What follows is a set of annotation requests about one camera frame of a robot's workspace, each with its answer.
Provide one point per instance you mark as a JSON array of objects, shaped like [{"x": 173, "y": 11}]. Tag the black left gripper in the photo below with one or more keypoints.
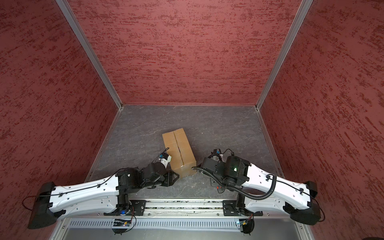
[{"x": 169, "y": 180}]

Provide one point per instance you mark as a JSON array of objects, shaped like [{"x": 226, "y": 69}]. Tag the brown cardboard express box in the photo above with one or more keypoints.
[{"x": 182, "y": 157}]

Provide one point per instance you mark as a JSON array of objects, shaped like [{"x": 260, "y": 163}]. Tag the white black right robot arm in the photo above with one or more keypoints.
[{"x": 259, "y": 191}]

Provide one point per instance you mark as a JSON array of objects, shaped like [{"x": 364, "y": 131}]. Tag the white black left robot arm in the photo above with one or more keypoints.
[{"x": 108, "y": 196}]

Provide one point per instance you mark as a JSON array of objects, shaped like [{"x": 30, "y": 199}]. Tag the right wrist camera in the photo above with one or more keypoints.
[{"x": 217, "y": 152}]

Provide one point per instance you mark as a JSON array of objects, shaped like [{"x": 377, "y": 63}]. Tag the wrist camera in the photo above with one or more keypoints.
[
  {"x": 165, "y": 159},
  {"x": 217, "y": 152}
]

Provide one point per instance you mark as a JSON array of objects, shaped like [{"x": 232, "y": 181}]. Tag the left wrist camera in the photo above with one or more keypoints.
[{"x": 165, "y": 159}]

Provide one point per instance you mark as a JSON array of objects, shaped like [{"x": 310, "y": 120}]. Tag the aluminium front rail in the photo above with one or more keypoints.
[{"x": 154, "y": 207}]

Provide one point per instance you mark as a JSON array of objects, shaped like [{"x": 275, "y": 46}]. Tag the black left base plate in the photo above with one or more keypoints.
[{"x": 132, "y": 208}]

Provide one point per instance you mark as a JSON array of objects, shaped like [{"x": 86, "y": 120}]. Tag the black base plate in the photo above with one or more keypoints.
[
  {"x": 132, "y": 208},
  {"x": 237, "y": 208}
]

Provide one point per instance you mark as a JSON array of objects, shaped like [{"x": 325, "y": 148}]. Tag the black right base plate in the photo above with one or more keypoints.
[{"x": 237, "y": 208}]

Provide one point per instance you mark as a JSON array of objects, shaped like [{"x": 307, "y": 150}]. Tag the right controller board with wires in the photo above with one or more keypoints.
[{"x": 246, "y": 226}]

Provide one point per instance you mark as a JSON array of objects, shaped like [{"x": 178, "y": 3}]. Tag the controller board with wires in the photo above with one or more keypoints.
[
  {"x": 121, "y": 226},
  {"x": 246, "y": 226}
]

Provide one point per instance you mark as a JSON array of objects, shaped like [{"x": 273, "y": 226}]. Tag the left controller board with wires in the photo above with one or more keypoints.
[{"x": 121, "y": 226}]

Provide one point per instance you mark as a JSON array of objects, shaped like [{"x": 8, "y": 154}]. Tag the white slotted cable duct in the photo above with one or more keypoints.
[{"x": 165, "y": 224}]

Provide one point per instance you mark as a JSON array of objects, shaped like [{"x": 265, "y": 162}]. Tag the aluminium right corner post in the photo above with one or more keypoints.
[{"x": 290, "y": 37}]

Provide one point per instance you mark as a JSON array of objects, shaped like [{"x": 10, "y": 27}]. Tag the aluminium corner post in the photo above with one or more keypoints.
[
  {"x": 79, "y": 33},
  {"x": 290, "y": 37}
]

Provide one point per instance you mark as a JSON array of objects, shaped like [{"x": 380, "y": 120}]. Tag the aluminium left corner post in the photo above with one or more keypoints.
[{"x": 79, "y": 33}]

